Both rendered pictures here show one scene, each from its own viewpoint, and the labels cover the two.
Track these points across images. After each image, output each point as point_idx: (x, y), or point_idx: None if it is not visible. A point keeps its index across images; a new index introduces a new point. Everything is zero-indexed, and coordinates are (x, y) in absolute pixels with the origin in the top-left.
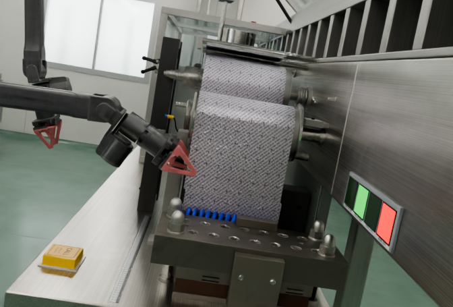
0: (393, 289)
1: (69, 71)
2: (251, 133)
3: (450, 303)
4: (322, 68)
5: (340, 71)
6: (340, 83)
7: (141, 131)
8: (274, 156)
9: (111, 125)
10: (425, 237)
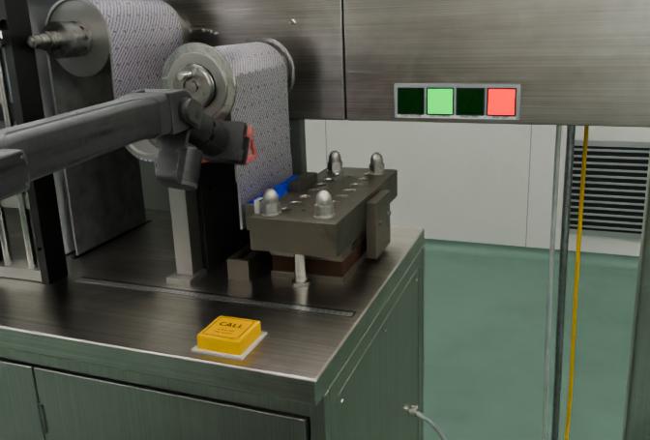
0: None
1: None
2: (266, 84)
3: (609, 118)
4: None
5: None
6: (296, 2)
7: (211, 124)
8: (280, 104)
9: (197, 128)
10: (562, 92)
